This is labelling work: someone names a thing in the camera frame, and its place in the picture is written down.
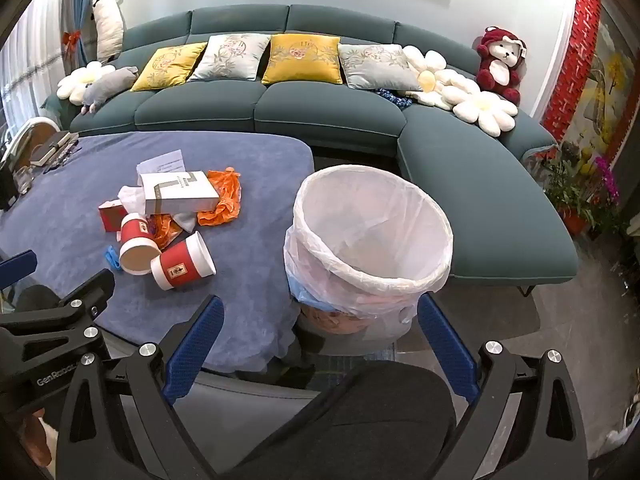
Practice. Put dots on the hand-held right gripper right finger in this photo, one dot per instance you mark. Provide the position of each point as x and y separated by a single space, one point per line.
447 345

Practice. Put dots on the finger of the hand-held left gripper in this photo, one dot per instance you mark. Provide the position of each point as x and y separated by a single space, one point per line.
92 287
17 265

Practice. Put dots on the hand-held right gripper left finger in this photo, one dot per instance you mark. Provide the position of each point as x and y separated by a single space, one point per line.
197 340

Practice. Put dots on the blue plastic clip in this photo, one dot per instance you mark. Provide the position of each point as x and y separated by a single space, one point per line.
111 256

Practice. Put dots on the red paper packet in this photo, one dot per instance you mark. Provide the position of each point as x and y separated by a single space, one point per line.
110 217

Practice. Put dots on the orange plastic bag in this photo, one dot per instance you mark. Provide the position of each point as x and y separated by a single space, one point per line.
222 200
167 230

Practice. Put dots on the white cardboard box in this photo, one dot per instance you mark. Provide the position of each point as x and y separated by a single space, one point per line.
175 192

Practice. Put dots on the white paper sheet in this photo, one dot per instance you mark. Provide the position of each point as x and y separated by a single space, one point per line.
165 162

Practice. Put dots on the waste bin with white liner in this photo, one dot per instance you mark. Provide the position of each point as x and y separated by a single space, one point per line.
370 210

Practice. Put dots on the person's left hand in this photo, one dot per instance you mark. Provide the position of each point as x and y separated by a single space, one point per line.
40 435

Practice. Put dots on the grey seat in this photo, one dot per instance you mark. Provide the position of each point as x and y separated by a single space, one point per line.
240 390

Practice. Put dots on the black monitor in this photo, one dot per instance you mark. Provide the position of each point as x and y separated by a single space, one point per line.
7 187

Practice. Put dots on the small glass jar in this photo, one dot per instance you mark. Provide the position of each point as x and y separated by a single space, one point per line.
23 180

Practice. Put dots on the blue plush blanket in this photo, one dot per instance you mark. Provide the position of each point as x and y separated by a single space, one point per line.
240 240

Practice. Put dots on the dark case stack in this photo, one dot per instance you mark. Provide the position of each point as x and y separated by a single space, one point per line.
52 150

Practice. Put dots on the white and wood chair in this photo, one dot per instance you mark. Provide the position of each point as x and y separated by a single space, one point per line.
30 127

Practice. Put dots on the green potted plant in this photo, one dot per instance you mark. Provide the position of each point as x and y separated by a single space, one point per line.
567 185

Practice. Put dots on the grey plush toy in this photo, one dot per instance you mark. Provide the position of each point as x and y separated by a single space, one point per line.
107 85

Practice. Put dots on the sheer white curtain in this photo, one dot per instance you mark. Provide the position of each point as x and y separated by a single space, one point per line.
35 60

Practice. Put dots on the red ribbon bow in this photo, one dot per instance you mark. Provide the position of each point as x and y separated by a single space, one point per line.
71 40

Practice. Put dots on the purple orchid plant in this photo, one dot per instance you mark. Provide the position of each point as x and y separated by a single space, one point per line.
607 177

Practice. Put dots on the yellow embroidered cushion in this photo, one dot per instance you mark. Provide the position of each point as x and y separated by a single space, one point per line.
167 67
300 60

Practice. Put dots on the blue beaded item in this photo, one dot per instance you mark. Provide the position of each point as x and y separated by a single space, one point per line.
392 97

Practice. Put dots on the long white plush toy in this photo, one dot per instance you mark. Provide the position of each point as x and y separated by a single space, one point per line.
107 25

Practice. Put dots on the blue curtain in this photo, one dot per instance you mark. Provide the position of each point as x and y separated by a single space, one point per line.
82 10

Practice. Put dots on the teal sectional sofa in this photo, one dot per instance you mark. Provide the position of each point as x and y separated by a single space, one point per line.
320 105

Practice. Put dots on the grey embroidered cushion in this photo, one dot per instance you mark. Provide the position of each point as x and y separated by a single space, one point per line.
227 57
375 67

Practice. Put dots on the red and white teddy bear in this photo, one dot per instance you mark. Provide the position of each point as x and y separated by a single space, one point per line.
500 60

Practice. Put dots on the large wall painting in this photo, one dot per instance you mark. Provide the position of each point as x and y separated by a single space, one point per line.
615 85

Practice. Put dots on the red wall decoration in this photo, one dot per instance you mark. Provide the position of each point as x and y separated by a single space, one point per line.
575 60

